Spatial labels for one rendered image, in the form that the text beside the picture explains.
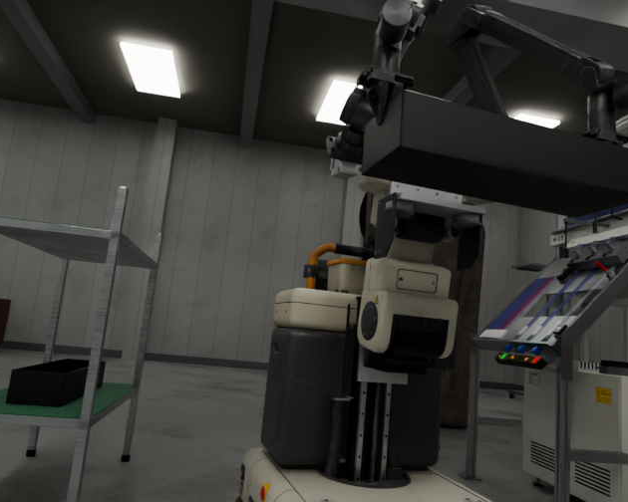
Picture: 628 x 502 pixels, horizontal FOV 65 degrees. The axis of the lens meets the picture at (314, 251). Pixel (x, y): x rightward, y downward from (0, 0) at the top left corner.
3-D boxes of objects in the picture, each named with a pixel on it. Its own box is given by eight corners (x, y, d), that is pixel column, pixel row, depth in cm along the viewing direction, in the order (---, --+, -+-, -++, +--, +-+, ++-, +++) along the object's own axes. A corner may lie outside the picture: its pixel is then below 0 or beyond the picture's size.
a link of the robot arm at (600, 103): (594, 100, 123) (582, 92, 120) (624, 90, 117) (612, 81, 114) (595, 125, 122) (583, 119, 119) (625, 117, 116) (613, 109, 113)
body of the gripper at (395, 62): (415, 86, 99) (417, 52, 100) (368, 73, 96) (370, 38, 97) (399, 100, 105) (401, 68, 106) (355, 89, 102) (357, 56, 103)
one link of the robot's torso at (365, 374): (349, 378, 148) (356, 296, 152) (433, 384, 156) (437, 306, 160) (390, 390, 122) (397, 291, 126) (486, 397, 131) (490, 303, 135)
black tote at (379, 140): (576, 218, 121) (575, 174, 124) (641, 199, 105) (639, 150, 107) (361, 175, 105) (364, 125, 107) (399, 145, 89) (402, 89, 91)
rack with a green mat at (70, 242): (-100, 536, 141) (-21, 167, 159) (27, 454, 230) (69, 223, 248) (71, 541, 148) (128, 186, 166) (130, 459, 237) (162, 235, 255)
